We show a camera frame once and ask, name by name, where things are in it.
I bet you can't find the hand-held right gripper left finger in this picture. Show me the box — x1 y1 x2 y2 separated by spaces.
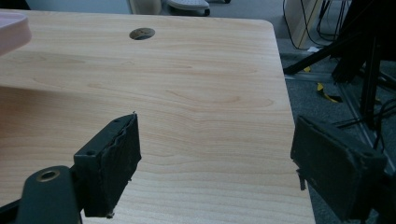
73 112 142 218

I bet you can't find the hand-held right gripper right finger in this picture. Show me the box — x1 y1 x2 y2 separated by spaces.
290 115 389 222

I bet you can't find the yellow black floor tape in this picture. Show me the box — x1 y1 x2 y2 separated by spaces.
316 81 344 105

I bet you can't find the black metal stand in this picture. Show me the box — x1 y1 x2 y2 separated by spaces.
282 0 396 129

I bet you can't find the light wooden cabinet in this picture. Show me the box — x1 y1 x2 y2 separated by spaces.
283 0 325 49

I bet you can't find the pink plastic tray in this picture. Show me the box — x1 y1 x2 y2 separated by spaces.
0 10 33 57

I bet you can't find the grey chair base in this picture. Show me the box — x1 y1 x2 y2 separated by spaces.
164 0 211 17

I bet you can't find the black cable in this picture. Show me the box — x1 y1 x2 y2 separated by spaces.
281 0 331 51

